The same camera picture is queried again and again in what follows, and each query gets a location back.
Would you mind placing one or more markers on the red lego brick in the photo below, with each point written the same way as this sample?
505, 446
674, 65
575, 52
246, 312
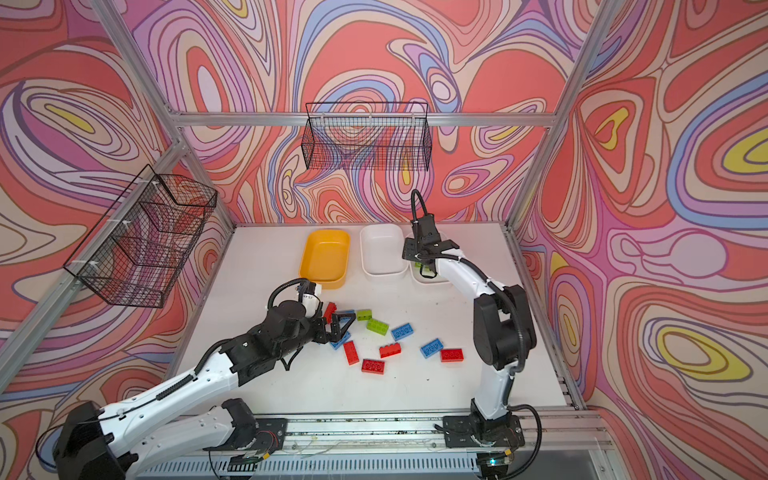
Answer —
371, 366
351, 353
390, 350
453, 355
329, 312

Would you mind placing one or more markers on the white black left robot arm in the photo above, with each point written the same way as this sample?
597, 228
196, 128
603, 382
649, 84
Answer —
123, 439

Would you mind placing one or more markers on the black wire basket left wall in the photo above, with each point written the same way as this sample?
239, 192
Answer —
159, 220

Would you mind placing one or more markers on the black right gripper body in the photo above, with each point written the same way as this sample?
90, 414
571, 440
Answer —
411, 249

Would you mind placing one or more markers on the aluminium rail at front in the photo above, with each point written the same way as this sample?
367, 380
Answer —
552, 445

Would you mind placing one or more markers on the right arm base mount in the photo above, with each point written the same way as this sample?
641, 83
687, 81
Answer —
475, 430

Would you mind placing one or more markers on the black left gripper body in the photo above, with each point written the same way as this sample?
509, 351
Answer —
316, 330

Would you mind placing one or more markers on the white plastic bin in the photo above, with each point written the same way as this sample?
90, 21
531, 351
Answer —
429, 273
381, 252

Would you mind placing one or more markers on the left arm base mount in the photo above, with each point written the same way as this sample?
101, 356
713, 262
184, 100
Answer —
256, 439

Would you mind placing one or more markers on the blue lego brick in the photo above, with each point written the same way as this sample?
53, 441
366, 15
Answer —
431, 348
346, 314
336, 345
402, 332

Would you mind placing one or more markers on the white right plastic bin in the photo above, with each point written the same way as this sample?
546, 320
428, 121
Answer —
429, 273

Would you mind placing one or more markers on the white middle plastic bin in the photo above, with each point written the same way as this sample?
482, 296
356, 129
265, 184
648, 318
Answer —
381, 252

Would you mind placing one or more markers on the green lego brick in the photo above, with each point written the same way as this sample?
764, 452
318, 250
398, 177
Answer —
364, 315
378, 327

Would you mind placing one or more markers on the black wire basket wall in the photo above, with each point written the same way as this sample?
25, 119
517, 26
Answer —
159, 220
361, 135

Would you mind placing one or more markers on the yellow plastic bin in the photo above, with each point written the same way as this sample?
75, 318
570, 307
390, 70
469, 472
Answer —
325, 258

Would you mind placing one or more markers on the black wire basket back wall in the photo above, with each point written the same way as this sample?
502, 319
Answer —
361, 135

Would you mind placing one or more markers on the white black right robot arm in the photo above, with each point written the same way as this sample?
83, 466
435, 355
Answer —
502, 327

